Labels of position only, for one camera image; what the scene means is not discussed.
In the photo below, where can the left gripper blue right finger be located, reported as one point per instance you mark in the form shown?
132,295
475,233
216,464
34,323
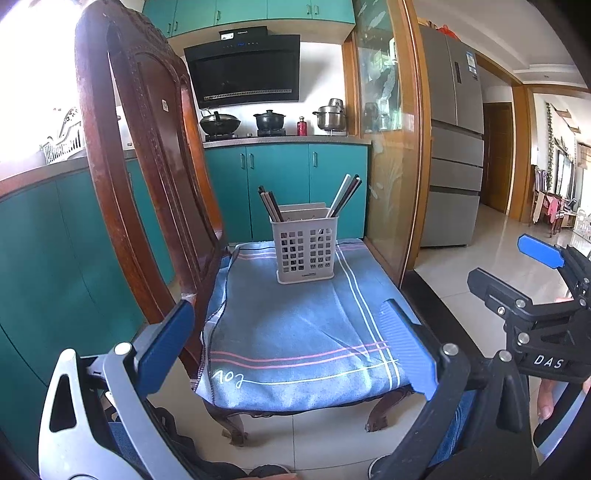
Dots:
414,347

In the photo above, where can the white plastic utensil basket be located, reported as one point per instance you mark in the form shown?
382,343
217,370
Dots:
305,243

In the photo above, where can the short cream chopstick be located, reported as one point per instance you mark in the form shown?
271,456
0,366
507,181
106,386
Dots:
268,207

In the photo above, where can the reddish brown chopstick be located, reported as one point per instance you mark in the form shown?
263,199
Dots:
276,207

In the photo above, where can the red bottle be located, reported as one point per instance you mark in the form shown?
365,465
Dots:
302,127

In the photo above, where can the black range hood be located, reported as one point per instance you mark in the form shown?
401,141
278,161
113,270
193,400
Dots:
248,69

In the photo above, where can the white dish rack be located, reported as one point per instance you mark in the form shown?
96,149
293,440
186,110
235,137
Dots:
69,142

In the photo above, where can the steel stock pot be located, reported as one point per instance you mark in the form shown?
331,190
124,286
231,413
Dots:
332,117

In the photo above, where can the glass wooden door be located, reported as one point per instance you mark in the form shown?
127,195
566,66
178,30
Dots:
388,103

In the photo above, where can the person's right hand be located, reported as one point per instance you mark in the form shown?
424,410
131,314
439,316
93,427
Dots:
545,400

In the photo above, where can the blue striped cloth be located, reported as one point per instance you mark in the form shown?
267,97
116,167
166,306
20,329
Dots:
277,348

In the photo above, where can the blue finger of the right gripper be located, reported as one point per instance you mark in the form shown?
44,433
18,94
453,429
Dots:
540,251
498,296

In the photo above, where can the carved wooden chair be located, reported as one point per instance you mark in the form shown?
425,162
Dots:
126,70

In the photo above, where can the black cooking pot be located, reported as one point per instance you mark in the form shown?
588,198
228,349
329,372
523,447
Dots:
269,120

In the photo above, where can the long cream chopstick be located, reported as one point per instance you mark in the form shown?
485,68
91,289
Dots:
338,196

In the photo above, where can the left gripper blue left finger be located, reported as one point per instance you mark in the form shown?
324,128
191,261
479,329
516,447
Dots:
158,346

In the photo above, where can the black wok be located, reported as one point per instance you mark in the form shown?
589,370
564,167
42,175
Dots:
217,124

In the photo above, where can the silver refrigerator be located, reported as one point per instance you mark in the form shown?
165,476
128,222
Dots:
457,155

